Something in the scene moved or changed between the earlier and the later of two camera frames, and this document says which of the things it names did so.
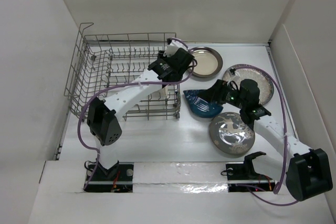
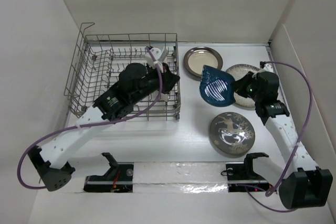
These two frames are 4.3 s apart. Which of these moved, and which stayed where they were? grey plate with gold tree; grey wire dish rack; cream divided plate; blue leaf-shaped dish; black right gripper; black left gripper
Moved: blue leaf-shaped dish; black left gripper; black right gripper
Stayed: grey plate with gold tree; grey wire dish rack; cream divided plate
